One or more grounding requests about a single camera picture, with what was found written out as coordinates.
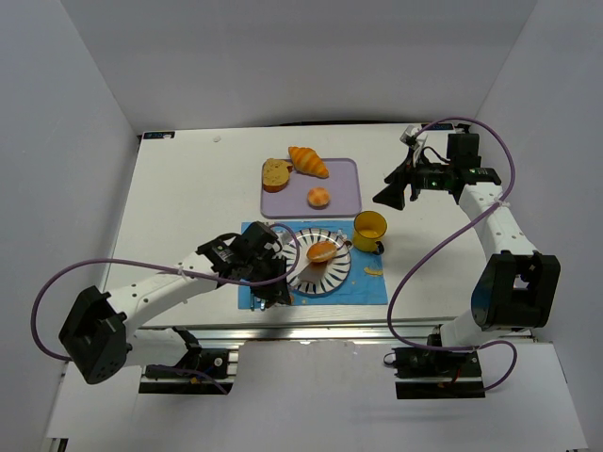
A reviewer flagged aluminium table frame rail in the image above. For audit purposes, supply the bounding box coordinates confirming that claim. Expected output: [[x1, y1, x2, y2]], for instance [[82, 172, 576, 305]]
[[48, 325, 539, 451]]

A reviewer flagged orange striped croissant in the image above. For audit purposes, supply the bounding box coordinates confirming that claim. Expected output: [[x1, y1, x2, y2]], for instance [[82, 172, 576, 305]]
[[288, 146, 330, 179]]

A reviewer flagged brown toast slice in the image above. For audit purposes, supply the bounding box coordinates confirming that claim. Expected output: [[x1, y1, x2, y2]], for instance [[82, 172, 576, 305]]
[[262, 158, 293, 193]]

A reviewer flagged blue cartoon placemat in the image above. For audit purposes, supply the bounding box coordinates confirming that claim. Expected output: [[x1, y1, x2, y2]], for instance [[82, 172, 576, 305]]
[[237, 218, 390, 311]]

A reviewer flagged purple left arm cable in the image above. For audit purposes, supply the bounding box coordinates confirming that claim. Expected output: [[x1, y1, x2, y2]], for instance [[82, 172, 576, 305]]
[[30, 222, 302, 395]]

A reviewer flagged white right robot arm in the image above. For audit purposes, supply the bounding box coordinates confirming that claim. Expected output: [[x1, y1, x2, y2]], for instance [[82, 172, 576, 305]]
[[373, 126, 561, 351]]

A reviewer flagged round golden bread roll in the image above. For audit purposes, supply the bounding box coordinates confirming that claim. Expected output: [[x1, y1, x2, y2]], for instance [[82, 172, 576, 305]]
[[307, 186, 331, 209]]

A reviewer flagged sesame cream bun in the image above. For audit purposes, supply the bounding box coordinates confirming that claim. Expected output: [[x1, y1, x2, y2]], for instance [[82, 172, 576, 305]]
[[306, 241, 337, 264]]

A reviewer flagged white blue striped plate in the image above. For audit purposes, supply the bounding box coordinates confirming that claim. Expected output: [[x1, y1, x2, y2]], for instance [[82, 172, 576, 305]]
[[282, 227, 351, 297]]

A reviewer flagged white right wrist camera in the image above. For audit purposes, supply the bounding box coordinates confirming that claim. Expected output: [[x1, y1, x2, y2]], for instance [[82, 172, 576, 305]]
[[399, 124, 426, 166]]

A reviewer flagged lavender plastic tray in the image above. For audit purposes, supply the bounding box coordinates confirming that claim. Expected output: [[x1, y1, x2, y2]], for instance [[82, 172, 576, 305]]
[[260, 158, 362, 219]]

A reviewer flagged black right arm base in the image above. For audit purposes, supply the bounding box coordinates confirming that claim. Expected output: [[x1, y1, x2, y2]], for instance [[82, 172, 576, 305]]
[[383, 347, 485, 400]]

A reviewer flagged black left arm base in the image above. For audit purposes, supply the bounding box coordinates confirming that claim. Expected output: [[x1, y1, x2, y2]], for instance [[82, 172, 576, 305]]
[[139, 327, 234, 396]]

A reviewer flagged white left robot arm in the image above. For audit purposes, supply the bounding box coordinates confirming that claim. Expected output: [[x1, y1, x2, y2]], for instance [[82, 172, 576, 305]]
[[58, 221, 290, 385]]

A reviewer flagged yellow enamel mug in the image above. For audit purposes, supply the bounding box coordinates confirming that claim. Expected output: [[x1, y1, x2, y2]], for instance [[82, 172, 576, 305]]
[[352, 211, 387, 255]]

